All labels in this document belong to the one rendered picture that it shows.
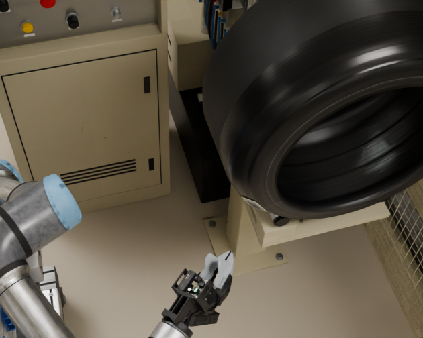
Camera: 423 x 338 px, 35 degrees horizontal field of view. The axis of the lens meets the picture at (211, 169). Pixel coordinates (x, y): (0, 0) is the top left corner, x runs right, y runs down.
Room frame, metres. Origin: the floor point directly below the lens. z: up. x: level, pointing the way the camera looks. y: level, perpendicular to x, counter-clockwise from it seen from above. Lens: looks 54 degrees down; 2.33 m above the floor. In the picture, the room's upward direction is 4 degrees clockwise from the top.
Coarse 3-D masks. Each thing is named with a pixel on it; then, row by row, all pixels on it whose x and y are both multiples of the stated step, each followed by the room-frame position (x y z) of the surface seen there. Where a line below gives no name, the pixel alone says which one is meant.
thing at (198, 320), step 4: (216, 312) 0.62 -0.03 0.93; (196, 316) 0.57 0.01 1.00; (200, 316) 0.58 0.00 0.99; (204, 316) 0.58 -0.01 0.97; (208, 316) 0.59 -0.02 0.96; (212, 316) 0.60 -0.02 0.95; (216, 316) 0.60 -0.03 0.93; (192, 320) 0.56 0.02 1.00; (196, 320) 0.57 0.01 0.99; (200, 320) 0.57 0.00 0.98; (204, 320) 0.58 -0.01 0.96; (208, 320) 0.59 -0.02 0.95; (212, 320) 0.59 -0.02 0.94; (216, 320) 0.60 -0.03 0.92; (192, 324) 0.56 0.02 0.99; (196, 324) 0.56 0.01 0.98; (200, 324) 0.57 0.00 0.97; (204, 324) 0.57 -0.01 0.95; (208, 324) 0.58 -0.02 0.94
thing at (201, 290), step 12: (180, 276) 0.64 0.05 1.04; (192, 276) 0.64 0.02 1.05; (180, 288) 0.61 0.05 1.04; (192, 288) 0.62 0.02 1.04; (204, 288) 0.60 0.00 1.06; (180, 300) 0.58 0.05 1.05; (192, 300) 0.59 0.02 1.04; (204, 300) 0.59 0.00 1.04; (216, 300) 0.61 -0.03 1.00; (168, 312) 0.56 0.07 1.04; (180, 312) 0.56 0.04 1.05; (192, 312) 0.57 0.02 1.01; (204, 312) 0.58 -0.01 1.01; (180, 324) 0.54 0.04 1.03
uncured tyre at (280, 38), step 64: (320, 0) 1.03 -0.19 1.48; (384, 0) 1.03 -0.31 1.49; (256, 64) 0.93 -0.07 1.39; (320, 64) 0.88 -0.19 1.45; (384, 64) 0.89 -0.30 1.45; (256, 128) 0.83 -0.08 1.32; (320, 128) 1.16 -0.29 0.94; (384, 128) 1.13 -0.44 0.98; (256, 192) 0.81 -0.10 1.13; (320, 192) 0.97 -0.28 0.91; (384, 192) 0.92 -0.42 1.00
